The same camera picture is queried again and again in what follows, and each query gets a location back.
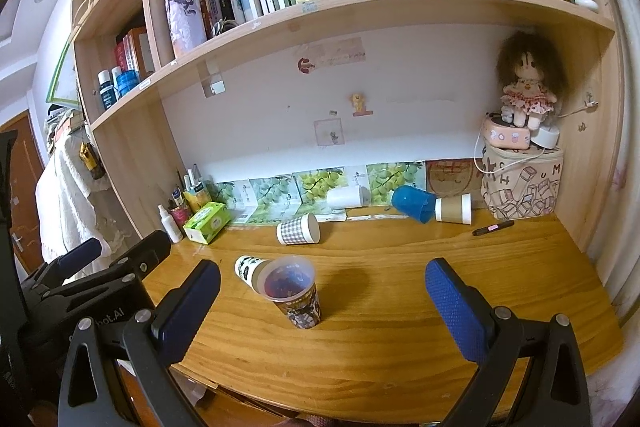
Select white spray bottle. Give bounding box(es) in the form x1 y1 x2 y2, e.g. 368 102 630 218
157 204 184 244

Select black marker pen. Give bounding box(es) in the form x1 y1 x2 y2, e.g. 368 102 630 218
472 220 515 237

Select upright patterned paper cup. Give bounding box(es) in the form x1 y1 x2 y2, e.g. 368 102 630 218
256 257 321 332

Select pink box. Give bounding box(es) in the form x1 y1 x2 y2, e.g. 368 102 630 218
482 112 533 152

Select grape print card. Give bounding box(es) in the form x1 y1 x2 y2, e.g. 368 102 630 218
249 176 303 224
366 161 427 206
297 167 348 202
212 181 253 214

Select dark blue bottle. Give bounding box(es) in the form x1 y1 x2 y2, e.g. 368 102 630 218
97 70 119 110

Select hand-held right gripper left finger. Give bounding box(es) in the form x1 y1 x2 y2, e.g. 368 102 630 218
57 259 222 427

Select brown wooden door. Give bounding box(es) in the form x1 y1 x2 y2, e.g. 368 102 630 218
0 114 46 278

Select white printed tumbler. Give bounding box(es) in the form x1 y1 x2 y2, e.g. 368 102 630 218
163 0 207 59

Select white cable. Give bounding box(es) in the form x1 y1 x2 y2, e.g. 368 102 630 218
475 99 601 175

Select checked paper cup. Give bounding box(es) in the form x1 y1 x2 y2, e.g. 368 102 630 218
276 213 321 247

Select wooden bookshelf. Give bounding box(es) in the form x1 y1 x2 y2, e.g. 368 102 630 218
67 0 618 258

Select green framed picture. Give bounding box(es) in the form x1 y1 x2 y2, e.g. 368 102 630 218
46 32 81 110

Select red books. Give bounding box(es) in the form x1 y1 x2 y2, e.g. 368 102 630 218
115 27 156 80

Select printed storage bag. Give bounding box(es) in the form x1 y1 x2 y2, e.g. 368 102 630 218
481 144 565 220

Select pen holder with pens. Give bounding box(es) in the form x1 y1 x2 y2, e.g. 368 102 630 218
169 164 193 225

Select white hanging garment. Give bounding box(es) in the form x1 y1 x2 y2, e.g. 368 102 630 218
37 142 131 268

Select white round device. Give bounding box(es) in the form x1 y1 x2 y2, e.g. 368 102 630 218
530 124 561 151

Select green tissue box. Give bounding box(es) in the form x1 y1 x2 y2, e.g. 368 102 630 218
182 202 232 244

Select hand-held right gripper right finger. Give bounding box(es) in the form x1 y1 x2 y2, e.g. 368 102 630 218
425 258 593 427

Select brown haired rag doll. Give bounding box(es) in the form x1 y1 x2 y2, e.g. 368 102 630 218
495 32 568 128

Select black and white printed cup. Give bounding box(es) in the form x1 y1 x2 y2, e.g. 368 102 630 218
234 255 271 294

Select blue jar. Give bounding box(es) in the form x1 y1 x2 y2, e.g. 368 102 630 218
111 67 140 98

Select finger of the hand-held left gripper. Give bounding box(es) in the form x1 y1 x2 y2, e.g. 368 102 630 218
47 230 172 308
20 237 103 303

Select square picture sticker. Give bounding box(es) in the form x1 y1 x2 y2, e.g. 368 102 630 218
314 118 343 148

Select brown cartoon card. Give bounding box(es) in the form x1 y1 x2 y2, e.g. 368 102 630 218
426 159 483 198

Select blue plastic cup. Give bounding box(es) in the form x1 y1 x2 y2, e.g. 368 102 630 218
391 186 437 225

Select brown and white paper cup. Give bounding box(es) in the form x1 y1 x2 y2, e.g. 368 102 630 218
434 194 472 225

